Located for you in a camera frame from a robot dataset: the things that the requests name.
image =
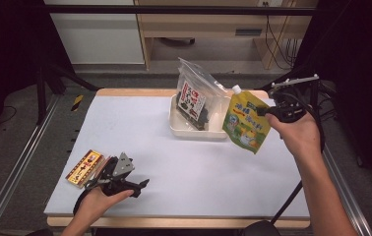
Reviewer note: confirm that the black horizontal bar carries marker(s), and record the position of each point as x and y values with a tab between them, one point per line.
174	10

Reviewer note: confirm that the white table cover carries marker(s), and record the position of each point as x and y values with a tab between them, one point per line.
180	170

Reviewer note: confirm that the wooden desk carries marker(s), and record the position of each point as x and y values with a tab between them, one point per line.
207	26

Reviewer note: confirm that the person's left hand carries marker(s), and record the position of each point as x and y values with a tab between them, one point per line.
95	203

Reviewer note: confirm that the black yellow striped tape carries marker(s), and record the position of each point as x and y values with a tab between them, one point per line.
77	102

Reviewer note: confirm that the white cabinet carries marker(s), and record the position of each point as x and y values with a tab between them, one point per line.
98	39

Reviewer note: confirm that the aluminium rail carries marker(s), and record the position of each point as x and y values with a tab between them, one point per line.
16	164
348	196

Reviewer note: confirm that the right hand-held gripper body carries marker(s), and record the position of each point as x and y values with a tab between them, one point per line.
289	109

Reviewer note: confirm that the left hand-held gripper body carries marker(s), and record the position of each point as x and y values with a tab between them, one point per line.
118	178

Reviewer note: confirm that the person's right hand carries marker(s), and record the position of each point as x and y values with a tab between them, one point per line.
300	137

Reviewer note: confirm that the clear bag of dried seaweed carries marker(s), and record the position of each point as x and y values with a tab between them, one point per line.
192	101

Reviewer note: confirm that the cream plastic bin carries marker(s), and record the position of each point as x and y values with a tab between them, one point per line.
187	131

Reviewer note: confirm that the black round seat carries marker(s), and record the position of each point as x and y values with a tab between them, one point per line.
261	229

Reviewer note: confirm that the yellow green spout pouch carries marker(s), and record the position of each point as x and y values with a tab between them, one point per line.
244	131

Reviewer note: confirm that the black curtain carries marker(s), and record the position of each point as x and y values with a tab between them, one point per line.
354	49
7	49

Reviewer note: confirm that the black metal stand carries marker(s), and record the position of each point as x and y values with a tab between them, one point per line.
41	95
313	95

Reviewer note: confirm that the yellow patterned flat box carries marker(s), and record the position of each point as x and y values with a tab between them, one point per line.
84	167

